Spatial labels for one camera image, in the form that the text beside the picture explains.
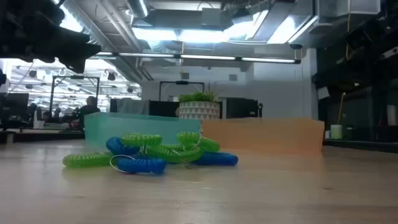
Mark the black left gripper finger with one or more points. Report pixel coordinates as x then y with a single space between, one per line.
73 64
82 43

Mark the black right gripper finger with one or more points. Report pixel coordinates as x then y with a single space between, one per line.
332 79

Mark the white paper sign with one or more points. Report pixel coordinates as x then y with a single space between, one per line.
323 93

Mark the black ceiling spotlight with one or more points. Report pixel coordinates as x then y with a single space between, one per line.
32 73
111 76

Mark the white cylinder container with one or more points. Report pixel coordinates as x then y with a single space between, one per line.
392 115

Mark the person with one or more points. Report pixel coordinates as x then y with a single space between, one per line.
89 110

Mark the dark storage shelf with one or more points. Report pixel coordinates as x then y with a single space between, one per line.
363 118

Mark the pale green cup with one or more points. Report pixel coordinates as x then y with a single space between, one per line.
336 132

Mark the black monitor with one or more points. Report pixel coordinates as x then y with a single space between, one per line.
239 108
163 109
15 105

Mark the grey fabric cover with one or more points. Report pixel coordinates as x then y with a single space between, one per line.
132 106

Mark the orange translucent plastic bin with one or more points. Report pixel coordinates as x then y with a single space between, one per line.
273 135

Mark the teal translucent plastic bin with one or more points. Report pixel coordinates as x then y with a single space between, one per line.
140 124

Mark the long linear ceiling light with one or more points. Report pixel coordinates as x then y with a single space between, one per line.
205 57

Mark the green succulent plant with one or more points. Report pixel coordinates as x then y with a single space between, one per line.
196 97

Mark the white triangle-patterned plant pot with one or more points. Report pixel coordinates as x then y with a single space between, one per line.
199 110

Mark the black rig frame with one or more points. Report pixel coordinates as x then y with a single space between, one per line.
74 77
182 82

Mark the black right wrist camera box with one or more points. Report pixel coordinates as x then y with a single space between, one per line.
358 36

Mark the black security camera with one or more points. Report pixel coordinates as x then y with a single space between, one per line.
296 46

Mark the black aluminium table frame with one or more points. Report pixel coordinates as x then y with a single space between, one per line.
46 136

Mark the silver rectangular ventilation duct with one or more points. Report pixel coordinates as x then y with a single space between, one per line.
186 20

